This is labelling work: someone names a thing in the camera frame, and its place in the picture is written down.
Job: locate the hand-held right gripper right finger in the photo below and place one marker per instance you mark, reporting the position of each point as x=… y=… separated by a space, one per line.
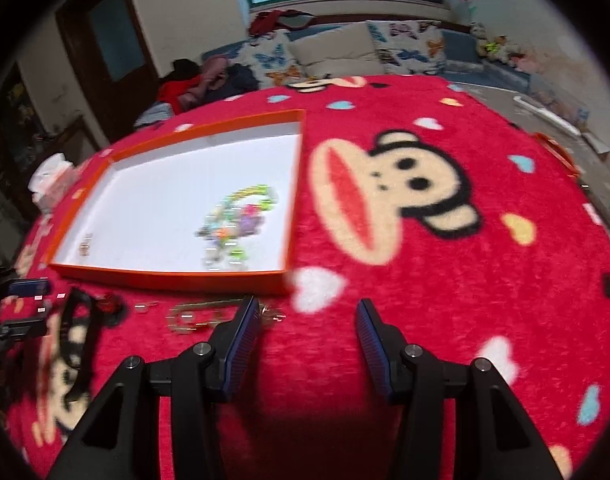
x=372 y=345

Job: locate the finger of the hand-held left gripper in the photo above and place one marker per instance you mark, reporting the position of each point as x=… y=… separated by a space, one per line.
x=27 y=328
x=31 y=288

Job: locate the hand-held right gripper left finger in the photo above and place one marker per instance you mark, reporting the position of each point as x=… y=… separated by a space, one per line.
x=242 y=340

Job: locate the thin metal bangle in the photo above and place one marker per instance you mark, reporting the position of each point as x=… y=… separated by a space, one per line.
x=185 y=321

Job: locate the black smart band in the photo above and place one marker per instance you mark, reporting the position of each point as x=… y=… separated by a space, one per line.
x=96 y=327

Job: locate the metal bangle with red charm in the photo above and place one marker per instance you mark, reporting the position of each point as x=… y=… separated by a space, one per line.
x=110 y=306

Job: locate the orange tray box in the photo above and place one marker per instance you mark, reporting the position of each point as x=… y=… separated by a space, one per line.
x=185 y=185

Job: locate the pile of colourful bead jewelry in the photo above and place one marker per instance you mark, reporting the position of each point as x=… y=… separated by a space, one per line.
x=232 y=235

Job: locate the small gold earrings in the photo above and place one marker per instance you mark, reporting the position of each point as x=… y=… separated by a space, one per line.
x=86 y=246

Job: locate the red printed blanket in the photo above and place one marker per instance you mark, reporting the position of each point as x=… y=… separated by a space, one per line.
x=435 y=310

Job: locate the small silver trinket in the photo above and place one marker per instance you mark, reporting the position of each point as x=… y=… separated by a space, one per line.
x=145 y=305

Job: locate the pink tissue pack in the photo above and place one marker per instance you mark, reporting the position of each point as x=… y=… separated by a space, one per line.
x=47 y=175

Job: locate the dark wooden cabinet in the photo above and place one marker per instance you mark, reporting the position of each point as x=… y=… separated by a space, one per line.
x=15 y=125

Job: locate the dark wooden door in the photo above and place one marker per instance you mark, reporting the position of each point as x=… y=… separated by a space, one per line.
x=110 y=45

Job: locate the pile of clothes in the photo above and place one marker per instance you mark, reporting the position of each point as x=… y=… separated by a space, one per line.
x=200 y=85

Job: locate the orange box lid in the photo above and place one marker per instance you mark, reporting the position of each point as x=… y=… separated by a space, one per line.
x=560 y=152

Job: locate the butterfly print pillow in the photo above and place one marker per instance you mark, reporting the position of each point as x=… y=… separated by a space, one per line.
x=410 y=47
x=270 y=60

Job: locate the beige cushion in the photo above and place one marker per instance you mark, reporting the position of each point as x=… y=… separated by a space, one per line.
x=335 y=47

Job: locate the blue sofa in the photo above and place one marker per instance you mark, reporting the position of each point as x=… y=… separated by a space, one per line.
x=460 y=47

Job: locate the red cloth on windowsill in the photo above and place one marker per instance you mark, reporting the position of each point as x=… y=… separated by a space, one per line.
x=275 y=20

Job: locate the group of plush toys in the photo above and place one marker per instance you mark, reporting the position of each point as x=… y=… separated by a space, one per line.
x=495 y=47

